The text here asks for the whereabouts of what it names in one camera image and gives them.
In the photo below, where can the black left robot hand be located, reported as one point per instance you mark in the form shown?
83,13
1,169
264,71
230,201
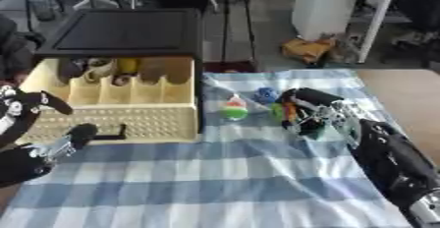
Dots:
83,133

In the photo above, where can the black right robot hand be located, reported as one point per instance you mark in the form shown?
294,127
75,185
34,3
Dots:
315,96

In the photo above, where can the orange toy piece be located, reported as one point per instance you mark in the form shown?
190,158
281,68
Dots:
290,110

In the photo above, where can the green toy piece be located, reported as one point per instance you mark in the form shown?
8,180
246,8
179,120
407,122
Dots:
277,112

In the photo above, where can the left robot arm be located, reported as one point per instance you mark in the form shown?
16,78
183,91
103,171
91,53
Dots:
23,166

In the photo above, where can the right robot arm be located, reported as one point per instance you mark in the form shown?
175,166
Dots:
395,159

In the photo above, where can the pale compartment drawer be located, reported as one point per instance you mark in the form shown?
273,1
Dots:
143,120

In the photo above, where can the tan bag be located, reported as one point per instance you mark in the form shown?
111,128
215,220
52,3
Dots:
306,50

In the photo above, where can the blue ball toy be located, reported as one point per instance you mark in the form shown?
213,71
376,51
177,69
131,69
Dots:
265,95

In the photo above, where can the small round dark toy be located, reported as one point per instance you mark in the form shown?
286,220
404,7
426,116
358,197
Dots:
121,80

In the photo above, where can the dark brown toy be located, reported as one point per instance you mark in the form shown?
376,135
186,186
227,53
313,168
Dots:
70,68

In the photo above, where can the cream white toy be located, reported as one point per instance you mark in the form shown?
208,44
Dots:
100,68

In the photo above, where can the yellow toy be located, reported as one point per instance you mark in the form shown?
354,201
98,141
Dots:
128,65

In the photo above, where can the green white red toy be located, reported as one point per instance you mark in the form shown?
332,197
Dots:
235,111

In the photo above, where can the dark red box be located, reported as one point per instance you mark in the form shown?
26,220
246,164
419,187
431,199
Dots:
230,66

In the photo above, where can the black tripod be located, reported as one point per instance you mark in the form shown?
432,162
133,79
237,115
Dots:
250,25

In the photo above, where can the person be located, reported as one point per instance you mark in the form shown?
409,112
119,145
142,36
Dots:
14,48

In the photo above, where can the white table frame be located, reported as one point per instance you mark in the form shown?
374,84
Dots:
375,19

